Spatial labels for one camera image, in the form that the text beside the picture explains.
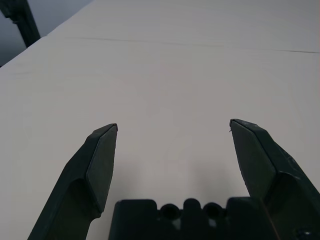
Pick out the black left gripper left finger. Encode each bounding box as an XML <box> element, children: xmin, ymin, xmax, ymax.
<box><xmin>27</xmin><ymin>123</ymin><xmax>118</xmax><ymax>240</ymax></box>

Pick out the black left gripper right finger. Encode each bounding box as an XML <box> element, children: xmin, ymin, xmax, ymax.
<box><xmin>229</xmin><ymin>118</ymin><xmax>320</xmax><ymax>240</ymax></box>

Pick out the black framed side table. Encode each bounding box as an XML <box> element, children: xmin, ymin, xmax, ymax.
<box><xmin>0</xmin><ymin>0</ymin><xmax>41</xmax><ymax>48</ymax></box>

